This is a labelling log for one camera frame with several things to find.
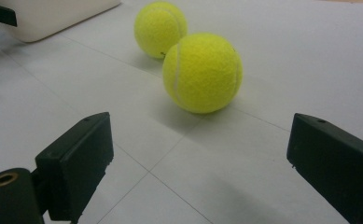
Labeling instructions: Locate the yellow tennis ball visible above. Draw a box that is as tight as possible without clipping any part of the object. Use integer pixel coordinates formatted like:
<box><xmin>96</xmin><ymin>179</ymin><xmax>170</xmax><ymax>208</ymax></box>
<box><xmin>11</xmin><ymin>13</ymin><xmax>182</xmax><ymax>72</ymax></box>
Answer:
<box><xmin>133</xmin><ymin>0</ymin><xmax>188</xmax><ymax>60</ymax></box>
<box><xmin>161</xmin><ymin>32</ymin><xmax>244</xmax><ymax>115</ymax></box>

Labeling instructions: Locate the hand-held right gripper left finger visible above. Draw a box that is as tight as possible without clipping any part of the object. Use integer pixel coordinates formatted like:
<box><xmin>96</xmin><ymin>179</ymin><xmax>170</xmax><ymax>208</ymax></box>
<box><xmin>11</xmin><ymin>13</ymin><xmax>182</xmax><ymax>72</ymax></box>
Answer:
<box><xmin>35</xmin><ymin>111</ymin><xmax>115</xmax><ymax>224</ymax></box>

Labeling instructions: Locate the white plastic bin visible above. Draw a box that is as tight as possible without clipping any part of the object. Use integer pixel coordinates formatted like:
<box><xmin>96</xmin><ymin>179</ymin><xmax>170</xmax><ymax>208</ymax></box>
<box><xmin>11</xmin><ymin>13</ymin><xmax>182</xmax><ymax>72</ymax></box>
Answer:
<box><xmin>0</xmin><ymin>0</ymin><xmax>121</xmax><ymax>43</ymax></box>

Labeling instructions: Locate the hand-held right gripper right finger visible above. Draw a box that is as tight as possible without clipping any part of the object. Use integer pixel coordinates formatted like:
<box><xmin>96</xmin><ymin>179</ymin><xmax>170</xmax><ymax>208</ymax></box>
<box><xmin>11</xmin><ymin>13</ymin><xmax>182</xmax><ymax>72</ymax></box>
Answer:
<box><xmin>286</xmin><ymin>113</ymin><xmax>363</xmax><ymax>224</ymax></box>

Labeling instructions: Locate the white table cover sheet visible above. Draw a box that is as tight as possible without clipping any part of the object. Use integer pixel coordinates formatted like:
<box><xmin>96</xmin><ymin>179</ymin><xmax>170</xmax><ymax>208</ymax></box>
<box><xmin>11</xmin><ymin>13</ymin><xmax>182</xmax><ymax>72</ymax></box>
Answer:
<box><xmin>0</xmin><ymin>0</ymin><xmax>363</xmax><ymax>224</ymax></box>

